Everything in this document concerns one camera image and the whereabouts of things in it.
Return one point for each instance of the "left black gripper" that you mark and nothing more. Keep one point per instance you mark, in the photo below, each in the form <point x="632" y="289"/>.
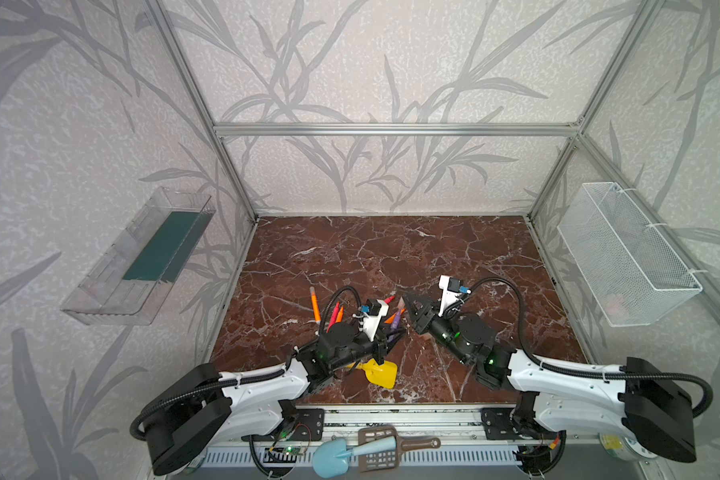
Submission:
<point x="381" y="335"/>

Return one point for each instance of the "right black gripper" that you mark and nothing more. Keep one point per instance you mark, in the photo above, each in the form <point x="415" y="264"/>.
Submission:
<point x="426" y="313"/>

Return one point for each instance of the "orange highlighter pair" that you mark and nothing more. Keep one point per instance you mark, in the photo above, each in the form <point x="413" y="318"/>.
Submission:
<point x="315" y="305"/>

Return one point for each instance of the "purple highlighter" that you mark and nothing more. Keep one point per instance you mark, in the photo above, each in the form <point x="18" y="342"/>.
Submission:
<point x="395" y="321"/>

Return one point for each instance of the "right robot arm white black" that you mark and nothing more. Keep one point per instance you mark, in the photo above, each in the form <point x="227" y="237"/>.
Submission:
<point x="634" y="400"/>

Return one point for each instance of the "pink highlighter left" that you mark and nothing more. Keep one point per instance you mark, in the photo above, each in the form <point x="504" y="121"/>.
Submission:
<point x="334" y="314"/>

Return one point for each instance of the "yellow toy shovel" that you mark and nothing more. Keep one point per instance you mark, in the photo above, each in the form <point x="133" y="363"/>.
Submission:
<point x="380" y="374"/>

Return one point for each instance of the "small circuit board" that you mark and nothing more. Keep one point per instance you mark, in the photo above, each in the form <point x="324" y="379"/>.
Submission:
<point x="286" y="454"/>

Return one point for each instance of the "light blue toy shovel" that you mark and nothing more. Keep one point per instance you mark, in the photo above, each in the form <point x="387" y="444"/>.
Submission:
<point x="331" y="459"/>

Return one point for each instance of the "brown toy sieve scoop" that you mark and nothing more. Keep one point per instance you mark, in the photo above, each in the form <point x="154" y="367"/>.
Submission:
<point x="390" y="459"/>

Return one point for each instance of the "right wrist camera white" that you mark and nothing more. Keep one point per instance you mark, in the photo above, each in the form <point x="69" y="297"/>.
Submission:
<point x="454" y="295"/>

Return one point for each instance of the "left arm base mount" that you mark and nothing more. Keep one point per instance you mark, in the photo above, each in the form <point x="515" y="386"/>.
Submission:
<point x="301" y="425"/>

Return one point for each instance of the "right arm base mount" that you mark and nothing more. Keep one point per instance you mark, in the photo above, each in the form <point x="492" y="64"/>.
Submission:
<point x="510" y="423"/>

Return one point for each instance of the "white wire mesh basket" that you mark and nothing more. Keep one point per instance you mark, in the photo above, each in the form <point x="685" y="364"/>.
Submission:
<point x="634" y="274"/>

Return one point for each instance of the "clear plastic wall tray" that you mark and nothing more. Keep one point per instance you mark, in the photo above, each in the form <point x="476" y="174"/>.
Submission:
<point x="131" y="281"/>

